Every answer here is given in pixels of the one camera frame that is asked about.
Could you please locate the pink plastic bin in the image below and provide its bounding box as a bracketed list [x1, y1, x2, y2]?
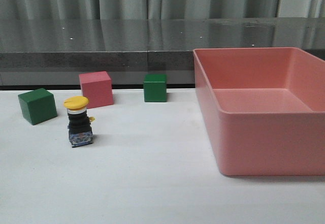
[193, 47, 324, 176]

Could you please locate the green cube far right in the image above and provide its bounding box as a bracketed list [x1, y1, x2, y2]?
[143, 74, 167, 102]

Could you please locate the yellow push button switch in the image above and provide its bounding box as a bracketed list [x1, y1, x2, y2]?
[63, 96, 94, 148]

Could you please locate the green cube near left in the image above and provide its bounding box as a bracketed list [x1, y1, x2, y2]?
[18, 88, 57, 125]

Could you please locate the grey stone counter ledge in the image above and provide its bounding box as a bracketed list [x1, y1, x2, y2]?
[1, 18, 324, 90]

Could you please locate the green cube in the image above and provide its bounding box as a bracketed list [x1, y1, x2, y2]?
[143, 74, 167, 102]
[18, 88, 57, 125]

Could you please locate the pink wooden cube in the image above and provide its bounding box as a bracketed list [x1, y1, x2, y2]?
[79, 71, 114, 109]

